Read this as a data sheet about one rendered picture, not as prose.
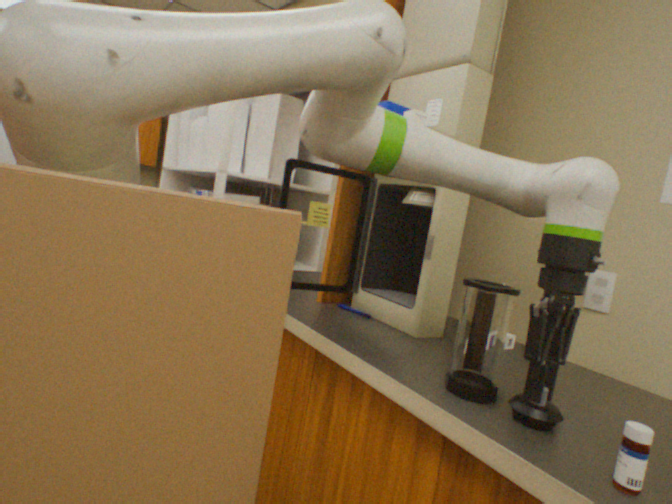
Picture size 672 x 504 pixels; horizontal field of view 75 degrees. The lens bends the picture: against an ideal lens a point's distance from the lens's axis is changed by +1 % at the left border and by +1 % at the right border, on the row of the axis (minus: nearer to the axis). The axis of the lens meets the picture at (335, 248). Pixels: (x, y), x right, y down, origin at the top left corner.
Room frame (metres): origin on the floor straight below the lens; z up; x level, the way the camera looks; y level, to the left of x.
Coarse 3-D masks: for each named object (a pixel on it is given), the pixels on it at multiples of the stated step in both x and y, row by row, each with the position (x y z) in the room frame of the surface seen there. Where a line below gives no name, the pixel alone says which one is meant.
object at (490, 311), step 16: (512, 288) 0.82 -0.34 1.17; (464, 304) 0.86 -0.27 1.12; (480, 304) 0.82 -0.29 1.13; (496, 304) 0.82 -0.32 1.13; (512, 304) 0.84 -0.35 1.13; (464, 320) 0.85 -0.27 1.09; (480, 320) 0.82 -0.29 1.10; (496, 320) 0.82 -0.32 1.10; (464, 336) 0.84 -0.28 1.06; (480, 336) 0.82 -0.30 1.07; (496, 336) 0.82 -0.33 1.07; (464, 352) 0.83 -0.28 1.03; (480, 352) 0.82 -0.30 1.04; (496, 352) 0.82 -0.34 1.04; (464, 368) 0.83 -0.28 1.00; (480, 368) 0.82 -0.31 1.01; (496, 368) 0.83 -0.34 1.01; (480, 384) 0.82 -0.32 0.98
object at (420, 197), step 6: (414, 192) 1.35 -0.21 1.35; (420, 192) 1.34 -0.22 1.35; (426, 192) 1.33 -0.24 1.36; (432, 192) 1.32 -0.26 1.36; (408, 198) 1.36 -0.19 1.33; (414, 198) 1.34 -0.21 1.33; (420, 198) 1.33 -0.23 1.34; (426, 198) 1.32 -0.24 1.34; (432, 198) 1.32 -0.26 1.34; (408, 204) 1.45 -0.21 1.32; (414, 204) 1.46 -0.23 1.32; (420, 204) 1.32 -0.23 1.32; (426, 204) 1.31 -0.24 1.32; (432, 204) 1.31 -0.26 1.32
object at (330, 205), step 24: (288, 192) 1.33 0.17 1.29; (312, 192) 1.37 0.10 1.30; (336, 192) 1.41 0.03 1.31; (360, 192) 1.45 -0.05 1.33; (312, 216) 1.37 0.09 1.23; (336, 216) 1.41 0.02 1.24; (312, 240) 1.38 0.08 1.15; (336, 240) 1.42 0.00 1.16; (312, 264) 1.39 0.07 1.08; (336, 264) 1.43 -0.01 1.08
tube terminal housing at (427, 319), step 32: (416, 96) 1.37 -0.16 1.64; (448, 96) 1.26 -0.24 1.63; (480, 96) 1.26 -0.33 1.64; (448, 128) 1.25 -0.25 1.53; (480, 128) 1.28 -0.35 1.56; (448, 192) 1.23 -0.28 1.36; (448, 224) 1.25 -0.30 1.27; (448, 256) 1.26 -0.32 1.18; (448, 288) 1.28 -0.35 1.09; (384, 320) 1.34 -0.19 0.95; (416, 320) 1.23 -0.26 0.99
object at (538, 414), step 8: (544, 392) 0.76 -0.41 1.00; (512, 400) 0.78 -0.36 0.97; (520, 400) 0.77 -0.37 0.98; (528, 400) 0.77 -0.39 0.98; (544, 400) 0.76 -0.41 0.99; (512, 408) 0.77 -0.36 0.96; (520, 408) 0.75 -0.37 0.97; (528, 408) 0.74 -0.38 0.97; (536, 408) 0.74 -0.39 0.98; (544, 408) 0.75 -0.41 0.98; (552, 408) 0.75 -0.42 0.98; (520, 416) 0.75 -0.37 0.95; (528, 416) 0.73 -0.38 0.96; (536, 416) 0.73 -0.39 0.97; (544, 416) 0.73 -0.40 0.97; (552, 416) 0.73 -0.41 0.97; (560, 416) 0.74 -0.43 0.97; (528, 424) 0.74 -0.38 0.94; (536, 424) 0.74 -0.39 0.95; (544, 424) 0.73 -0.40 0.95; (552, 424) 0.74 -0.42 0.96
